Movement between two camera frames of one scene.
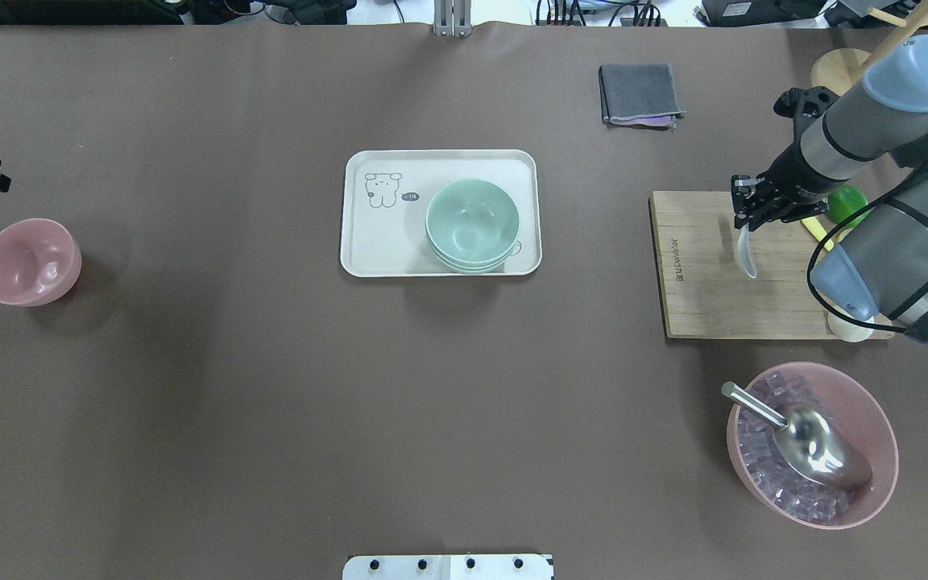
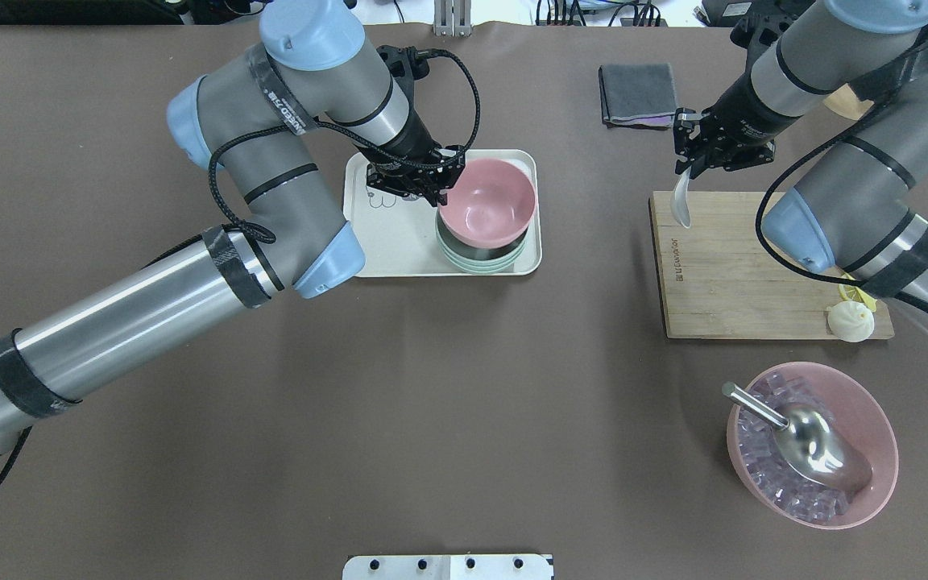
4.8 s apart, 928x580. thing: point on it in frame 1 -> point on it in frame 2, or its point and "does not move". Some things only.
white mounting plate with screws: (449, 567) does not move
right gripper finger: (755, 222) -> (698, 167)
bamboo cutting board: (705, 291) does not move
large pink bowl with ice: (775, 478) does not move
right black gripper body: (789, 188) -> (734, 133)
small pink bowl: (32, 263) -> (489, 205)
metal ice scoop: (813, 445) does not move
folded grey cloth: (639, 96) does not move
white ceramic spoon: (743, 242) -> (680, 205)
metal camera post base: (452, 18) does not move
